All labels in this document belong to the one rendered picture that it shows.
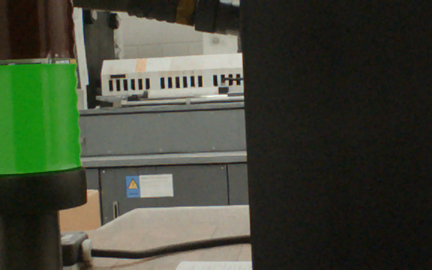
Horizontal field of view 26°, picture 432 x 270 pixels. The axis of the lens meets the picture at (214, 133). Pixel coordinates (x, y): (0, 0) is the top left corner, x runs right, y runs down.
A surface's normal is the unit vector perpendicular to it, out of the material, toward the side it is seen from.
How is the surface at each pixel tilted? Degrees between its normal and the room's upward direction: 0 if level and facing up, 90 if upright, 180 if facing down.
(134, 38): 90
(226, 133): 90
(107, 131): 90
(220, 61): 49
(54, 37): 76
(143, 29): 90
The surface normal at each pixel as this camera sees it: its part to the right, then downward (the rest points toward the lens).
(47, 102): 0.58, 0.26
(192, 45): -0.15, 0.06
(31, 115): 0.33, -0.21
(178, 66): -0.15, -0.62
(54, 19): 0.74, -0.25
